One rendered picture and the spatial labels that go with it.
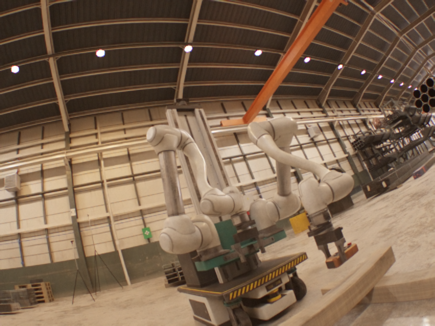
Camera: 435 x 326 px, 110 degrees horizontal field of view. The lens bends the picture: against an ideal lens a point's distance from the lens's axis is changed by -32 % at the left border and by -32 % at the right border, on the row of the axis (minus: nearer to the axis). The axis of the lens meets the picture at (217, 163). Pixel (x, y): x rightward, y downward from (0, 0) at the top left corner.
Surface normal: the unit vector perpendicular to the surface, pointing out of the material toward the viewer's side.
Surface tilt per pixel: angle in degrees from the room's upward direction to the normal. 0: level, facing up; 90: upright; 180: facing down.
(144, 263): 90
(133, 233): 90
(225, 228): 90
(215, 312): 90
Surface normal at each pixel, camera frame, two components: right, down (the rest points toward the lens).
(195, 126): 0.41, -0.45
